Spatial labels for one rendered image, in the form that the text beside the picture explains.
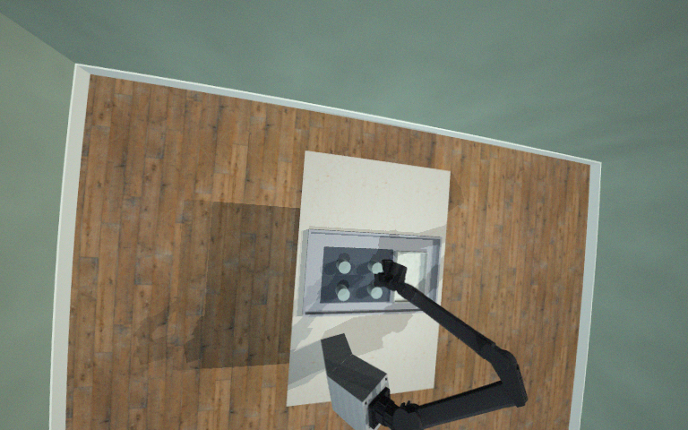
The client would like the white shallow tray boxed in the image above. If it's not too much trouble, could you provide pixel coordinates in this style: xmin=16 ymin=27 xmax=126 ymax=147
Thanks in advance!
xmin=391 ymin=251 xmax=428 ymax=303

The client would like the clear glass jar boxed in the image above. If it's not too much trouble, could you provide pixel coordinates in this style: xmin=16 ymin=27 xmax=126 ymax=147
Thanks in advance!
xmin=335 ymin=284 xmax=350 ymax=301
xmin=336 ymin=259 xmax=351 ymax=274
xmin=367 ymin=283 xmax=383 ymax=299
xmin=367 ymin=260 xmax=383 ymax=274

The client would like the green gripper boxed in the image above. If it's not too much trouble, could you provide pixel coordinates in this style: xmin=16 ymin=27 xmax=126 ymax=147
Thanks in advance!
xmin=374 ymin=272 xmax=385 ymax=287

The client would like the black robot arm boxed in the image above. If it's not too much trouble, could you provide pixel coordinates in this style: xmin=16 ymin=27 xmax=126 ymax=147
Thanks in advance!
xmin=368 ymin=259 xmax=528 ymax=430

